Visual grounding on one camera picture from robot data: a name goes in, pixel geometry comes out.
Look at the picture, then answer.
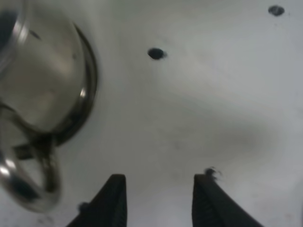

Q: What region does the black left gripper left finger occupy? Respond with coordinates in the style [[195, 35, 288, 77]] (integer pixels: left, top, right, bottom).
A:
[[68, 174, 127, 227]]

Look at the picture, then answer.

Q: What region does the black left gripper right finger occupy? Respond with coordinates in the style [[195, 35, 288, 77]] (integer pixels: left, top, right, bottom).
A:
[[193, 174, 262, 227]]

